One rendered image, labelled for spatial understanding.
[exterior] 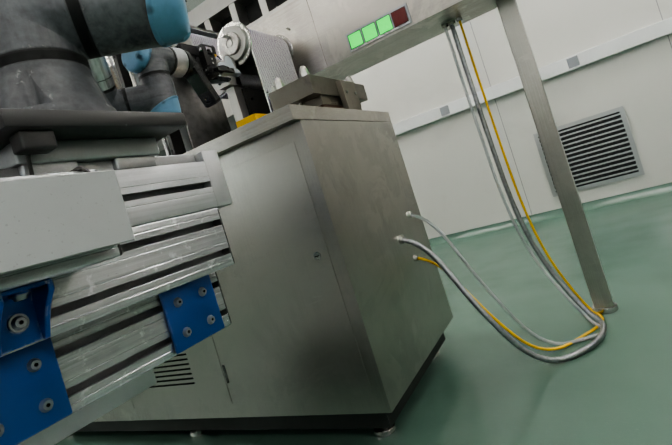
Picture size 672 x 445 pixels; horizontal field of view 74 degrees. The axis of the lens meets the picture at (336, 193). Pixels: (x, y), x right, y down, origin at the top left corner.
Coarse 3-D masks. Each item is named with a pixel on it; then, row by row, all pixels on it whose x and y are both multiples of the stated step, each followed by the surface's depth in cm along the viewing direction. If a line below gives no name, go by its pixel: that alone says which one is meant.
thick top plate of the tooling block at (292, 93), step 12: (288, 84) 137; (300, 84) 135; (312, 84) 134; (324, 84) 140; (360, 84) 165; (276, 96) 140; (288, 96) 137; (300, 96) 135; (312, 96) 137; (336, 96) 147; (360, 96) 162; (276, 108) 140
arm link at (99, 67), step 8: (96, 64) 96; (104, 64) 98; (96, 72) 97; (104, 72) 99; (96, 80) 98; (104, 80) 99; (112, 80) 101; (104, 88) 99; (112, 88) 101; (112, 96) 102; (120, 96) 103; (112, 104) 102; (120, 104) 102; (128, 104) 103
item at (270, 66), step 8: (256, 56) 148; (264, 56) 152; (272, 56) 156; (280, 56) 161; (256, 64) 147; (264, 64) 151; (272, 64) 155; (280, 64) 159; (288, 64) 164; (264, 72) 149; (272, 72) 153; (280, 72) 158; (288, 72) 163; (264, 80) 148; (272, 80) 152; (288, 80) 161; (264, 88) 147
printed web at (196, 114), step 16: (256, 32) 153; (208, 48) 165; (256, 48) 149; (272, 48) 158; (288, 48) 167; (176, 80) 167; (240, 80) 157; (256, 80) 165; (192, 96) 172; (224, 96) 156; (192, 112) 170; (208, 112) 177; (224, 112) 186; (192, 128) 168; (208, 128) 175; (224, 128) 183; (192, 144) 165
